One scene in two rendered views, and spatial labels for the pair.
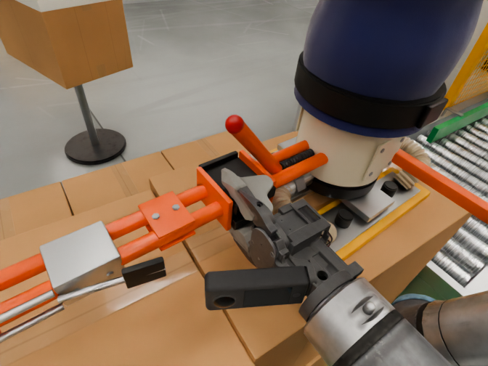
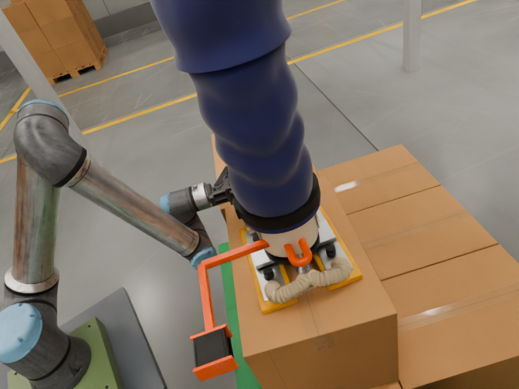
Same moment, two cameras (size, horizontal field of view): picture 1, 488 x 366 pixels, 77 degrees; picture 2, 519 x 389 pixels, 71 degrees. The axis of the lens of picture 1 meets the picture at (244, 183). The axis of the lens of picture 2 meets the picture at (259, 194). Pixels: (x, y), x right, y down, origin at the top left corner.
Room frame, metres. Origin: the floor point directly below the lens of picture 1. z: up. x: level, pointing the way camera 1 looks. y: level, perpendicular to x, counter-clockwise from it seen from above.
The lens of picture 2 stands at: (0.93, -0.78, 1.82)
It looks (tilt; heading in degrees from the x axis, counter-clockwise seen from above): 39 degrees down; 130
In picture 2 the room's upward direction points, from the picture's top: 18 degrees counter-clockwise
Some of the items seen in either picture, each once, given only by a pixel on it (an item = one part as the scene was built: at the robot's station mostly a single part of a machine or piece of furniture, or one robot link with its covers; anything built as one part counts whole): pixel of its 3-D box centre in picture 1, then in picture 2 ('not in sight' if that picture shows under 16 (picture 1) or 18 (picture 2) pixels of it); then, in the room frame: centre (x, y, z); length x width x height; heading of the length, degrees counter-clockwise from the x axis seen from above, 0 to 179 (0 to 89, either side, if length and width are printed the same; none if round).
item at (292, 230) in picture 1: (300, 257); (225, 190); (0.22, -0.08, 1.08); 0.12 x 0.09 x 0.08; 39
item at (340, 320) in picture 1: (346, 316); (202, 195); (0.15, -0.12, 1.09); 0.09 x 0.05 x 0.10; 129
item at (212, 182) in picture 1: (234, 188); not in sight; (0.33, 0.01, 1.08); 0.10 x 0.08 x 0.06; 41
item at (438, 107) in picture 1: (367, 80); (276, 194); (0.49, -0.18, 1.20); 0.23 x 0.23 x 0.04
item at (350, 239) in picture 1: (364, 207); (263, 258); (0.42, -0.24, 0.98); 0.34 x 0.10 x 0.05; 131
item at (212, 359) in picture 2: not in sight; (213, 352); (0.49, -0.57, 1.09); 0.09 x 0.08 x 0.05; 41
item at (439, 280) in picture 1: (376, 226); not in sight; (0.73, -0.48, 0.58); 0.70 x 0.03 x 0.06; 39
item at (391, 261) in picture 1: (300, 245); (303, 285); (0.48, -0.16, 0.76); 0.60 x 0.40 x 0.40; 127
